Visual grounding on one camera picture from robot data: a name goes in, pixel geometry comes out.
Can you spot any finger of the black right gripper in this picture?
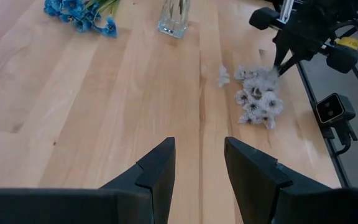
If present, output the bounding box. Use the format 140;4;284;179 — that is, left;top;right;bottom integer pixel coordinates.
249;6;295;68
278;45;358;77

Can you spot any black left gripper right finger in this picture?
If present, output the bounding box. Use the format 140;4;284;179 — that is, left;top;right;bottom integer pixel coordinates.
224;136;358;224

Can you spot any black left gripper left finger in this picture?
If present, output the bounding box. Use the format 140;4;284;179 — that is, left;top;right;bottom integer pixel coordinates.
0;136;176;224

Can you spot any white veined artificial flower bunch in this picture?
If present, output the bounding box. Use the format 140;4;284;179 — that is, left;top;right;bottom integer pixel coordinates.
218;63;285;130

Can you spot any blue artificial flower bunch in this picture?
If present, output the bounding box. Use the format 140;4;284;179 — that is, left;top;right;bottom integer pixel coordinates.
44;0;121;39

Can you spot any clear glass vase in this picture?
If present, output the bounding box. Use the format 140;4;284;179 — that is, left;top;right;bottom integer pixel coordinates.
157;0;191;40

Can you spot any yellow tag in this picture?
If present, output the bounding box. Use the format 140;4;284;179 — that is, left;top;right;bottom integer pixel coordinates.
334;36;358;50

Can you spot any black table-level camera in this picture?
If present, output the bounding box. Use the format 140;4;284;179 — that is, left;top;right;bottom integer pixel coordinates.
314;92;358;156

